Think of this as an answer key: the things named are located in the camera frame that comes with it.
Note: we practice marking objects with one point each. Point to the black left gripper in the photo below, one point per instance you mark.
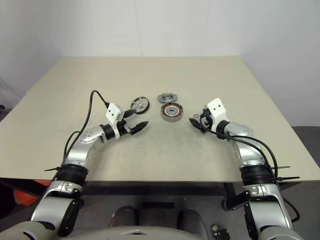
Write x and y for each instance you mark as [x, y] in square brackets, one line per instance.
[123, 127]

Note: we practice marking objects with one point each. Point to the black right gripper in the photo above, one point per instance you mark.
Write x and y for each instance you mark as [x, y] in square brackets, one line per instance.
[207, 122]

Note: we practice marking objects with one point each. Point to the small metal washer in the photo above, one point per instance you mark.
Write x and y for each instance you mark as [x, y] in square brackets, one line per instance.
[194, 116]

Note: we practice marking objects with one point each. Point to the motor stator with copper windings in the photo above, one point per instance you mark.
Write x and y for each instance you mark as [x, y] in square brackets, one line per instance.
[172, 112]

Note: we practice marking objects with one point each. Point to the blurry grey-blue round object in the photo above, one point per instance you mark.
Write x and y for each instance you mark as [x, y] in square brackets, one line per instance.
[166, 98]

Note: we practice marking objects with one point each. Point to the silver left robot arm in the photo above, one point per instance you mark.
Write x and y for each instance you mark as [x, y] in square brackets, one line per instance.
[75, 152]

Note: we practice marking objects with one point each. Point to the black zip tie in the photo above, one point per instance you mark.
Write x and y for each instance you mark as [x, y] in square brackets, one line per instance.
[51, 169]
[290, 178]
[283, 166]

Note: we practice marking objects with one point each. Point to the dark rounded shape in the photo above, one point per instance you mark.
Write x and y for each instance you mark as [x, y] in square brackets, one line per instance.
[125, 216]

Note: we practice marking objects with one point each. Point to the small black and cream device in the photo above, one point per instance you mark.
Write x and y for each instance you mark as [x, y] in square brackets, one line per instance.
[222, 235]

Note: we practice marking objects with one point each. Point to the grey robot torso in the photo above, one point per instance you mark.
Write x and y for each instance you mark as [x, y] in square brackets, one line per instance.
[150, 236]

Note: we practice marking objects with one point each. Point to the small black object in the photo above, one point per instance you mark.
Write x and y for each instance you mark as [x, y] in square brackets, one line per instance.
[1, 106]

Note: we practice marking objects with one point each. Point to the orange object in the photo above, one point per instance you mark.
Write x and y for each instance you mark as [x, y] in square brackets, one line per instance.
[25, 197]

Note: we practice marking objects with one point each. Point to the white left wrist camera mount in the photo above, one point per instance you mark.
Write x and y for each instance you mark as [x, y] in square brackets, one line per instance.
[112, 111]

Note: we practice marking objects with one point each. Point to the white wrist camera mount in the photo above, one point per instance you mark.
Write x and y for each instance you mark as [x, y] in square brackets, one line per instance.
[112, 111]
[217, 107]

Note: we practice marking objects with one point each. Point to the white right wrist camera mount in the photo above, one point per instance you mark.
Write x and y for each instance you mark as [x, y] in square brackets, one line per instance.
[217, 107]

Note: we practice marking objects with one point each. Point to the black table frame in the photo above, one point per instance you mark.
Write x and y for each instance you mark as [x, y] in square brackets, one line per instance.
[150, 188]

